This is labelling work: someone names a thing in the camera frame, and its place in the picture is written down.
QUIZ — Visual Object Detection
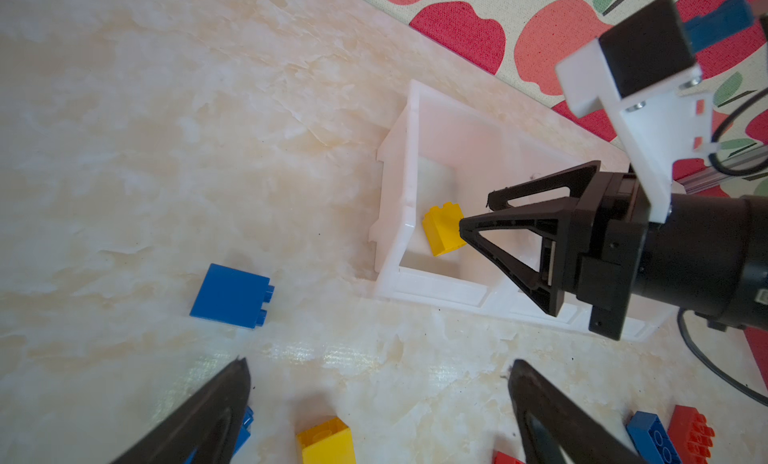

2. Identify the red lego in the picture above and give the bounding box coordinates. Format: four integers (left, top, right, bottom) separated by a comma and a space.
667, 405, 716, 464
492, 450, 525, 464

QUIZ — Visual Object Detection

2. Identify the yellow lego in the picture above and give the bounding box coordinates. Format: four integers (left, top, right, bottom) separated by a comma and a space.
422, 202, 466, 256
296, 417, 356, 464

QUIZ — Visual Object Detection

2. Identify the right aluminium frame post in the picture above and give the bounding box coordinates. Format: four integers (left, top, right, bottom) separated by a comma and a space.
680, 142, 768, 195

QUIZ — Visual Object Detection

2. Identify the blue lego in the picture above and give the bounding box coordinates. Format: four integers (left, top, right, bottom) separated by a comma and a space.
626, 411, 682, 464
190, 263, 275, 329
185, 405, 256, 464

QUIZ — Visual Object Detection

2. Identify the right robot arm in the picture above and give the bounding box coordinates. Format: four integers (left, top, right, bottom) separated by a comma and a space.
459, 161, 767, 339

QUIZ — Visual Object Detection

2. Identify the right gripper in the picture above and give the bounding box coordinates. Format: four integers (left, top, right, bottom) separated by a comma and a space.
458, 160, 652, 342

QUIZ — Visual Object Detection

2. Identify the white three-compartment bin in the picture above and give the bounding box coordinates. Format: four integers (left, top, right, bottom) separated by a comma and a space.
369, 82, 591, 333

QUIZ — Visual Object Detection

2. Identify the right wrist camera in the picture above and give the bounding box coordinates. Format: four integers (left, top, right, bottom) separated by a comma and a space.
555, 0, 756, 223

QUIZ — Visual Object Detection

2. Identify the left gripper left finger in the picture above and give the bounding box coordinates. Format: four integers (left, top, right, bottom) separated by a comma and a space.
115, 358, 251, 463

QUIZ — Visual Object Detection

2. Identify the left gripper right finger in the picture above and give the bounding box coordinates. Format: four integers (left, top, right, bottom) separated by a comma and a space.
508, 359, 643, 463

